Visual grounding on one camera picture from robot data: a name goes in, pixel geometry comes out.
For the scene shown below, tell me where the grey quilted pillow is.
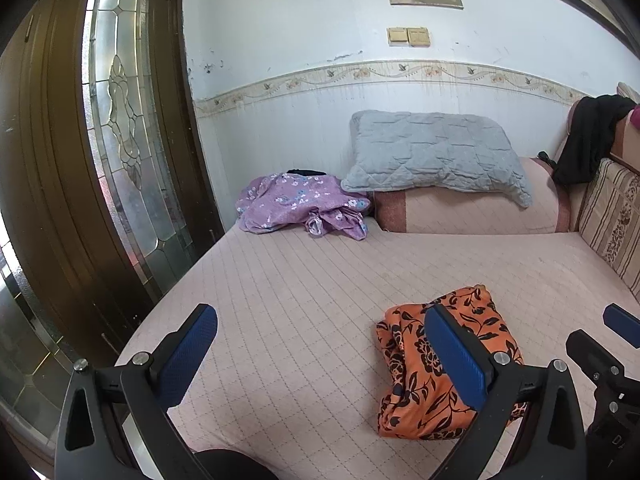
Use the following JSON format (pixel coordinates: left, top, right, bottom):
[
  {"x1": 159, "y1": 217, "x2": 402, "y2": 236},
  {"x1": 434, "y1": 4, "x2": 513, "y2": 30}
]
[{"x1": 341, "y1": 110, "x2": 533, "y2": 208}]

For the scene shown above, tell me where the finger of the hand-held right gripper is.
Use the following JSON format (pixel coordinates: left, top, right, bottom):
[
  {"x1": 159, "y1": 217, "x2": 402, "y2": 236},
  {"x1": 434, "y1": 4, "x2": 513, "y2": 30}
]
[
  {"x1": 602, "y1": 304, "x2": 640, "y2": 349},
  {"x1": 566, "y1": 329, "x2": 623, "y2": 386}
]

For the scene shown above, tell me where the brown sofa frame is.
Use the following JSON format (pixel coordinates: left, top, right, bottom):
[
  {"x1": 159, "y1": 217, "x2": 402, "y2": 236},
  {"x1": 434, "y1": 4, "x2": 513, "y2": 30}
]
[{"x1": 610, "y1": 115, "x2": 640, "y2": 167}]

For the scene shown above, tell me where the orange black floral garment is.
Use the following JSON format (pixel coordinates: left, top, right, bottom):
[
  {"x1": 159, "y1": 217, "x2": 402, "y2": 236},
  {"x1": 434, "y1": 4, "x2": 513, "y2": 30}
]
[{"x1": 376, "y1": 285, "x2": 525, "y2": 440}]

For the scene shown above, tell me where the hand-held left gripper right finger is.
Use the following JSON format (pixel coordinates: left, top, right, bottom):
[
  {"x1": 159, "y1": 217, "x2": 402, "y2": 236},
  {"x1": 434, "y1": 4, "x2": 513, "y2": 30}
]
[{"x1": 424, "y1": 303, "x2": 587, "y2": 480}]

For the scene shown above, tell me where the pink bolster cushion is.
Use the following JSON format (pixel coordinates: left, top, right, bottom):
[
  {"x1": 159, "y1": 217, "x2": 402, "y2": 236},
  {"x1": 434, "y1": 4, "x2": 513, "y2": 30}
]
[{"x1": 374, "y1": 156, "x2": 572, "y2": 235}]

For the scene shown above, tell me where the purple floral garment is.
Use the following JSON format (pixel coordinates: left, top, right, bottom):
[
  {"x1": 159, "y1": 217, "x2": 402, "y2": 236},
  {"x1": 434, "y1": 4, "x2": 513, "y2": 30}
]
[{"x1": 235, "y1": 172, "x2": 372, "y2": 242}]

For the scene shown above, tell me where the striped floral sofa cushion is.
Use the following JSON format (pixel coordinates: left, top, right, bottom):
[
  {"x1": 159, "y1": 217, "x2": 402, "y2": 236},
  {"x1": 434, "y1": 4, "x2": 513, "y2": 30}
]
[{"x1": 577, "y1": 157, "x2": 640, "y2": 306}]

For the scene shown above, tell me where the brown wooden glass-panel door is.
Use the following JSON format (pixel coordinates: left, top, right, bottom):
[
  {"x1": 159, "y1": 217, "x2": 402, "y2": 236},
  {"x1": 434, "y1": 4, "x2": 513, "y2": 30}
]
[{"x1": 0, "y1": 0, "x2": 223, "y2": 366}]

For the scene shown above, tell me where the black cloth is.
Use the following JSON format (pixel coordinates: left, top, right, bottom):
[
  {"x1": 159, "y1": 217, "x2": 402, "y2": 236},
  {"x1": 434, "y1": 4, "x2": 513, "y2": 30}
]
[{"x1": 552, "y1": 94, "x2": 637, "y2": 187}]

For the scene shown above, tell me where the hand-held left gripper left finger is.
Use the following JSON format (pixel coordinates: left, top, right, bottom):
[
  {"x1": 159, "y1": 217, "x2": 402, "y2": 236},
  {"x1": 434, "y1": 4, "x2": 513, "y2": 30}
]
[{"x1": 54, "y1": 303, "x2": 219, "y2": 480}]

